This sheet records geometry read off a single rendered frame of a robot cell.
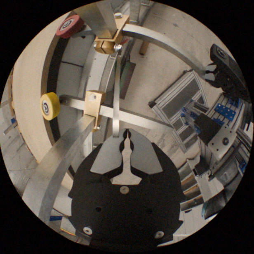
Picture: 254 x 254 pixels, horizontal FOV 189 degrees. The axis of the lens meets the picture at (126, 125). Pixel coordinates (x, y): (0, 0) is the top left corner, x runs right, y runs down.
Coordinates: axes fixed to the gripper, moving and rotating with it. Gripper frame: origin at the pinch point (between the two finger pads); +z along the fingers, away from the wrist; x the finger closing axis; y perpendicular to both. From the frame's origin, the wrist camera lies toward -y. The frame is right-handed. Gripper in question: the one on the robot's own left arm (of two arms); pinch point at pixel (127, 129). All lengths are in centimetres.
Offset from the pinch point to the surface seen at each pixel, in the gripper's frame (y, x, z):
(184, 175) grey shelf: 241, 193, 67
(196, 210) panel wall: 241, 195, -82
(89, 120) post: 1.2, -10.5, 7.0
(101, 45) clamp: -17.3, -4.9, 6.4
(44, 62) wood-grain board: -19.6, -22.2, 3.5
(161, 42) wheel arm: -19.1, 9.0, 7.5
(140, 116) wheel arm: 2.4, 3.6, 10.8
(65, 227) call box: 23.3, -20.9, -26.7
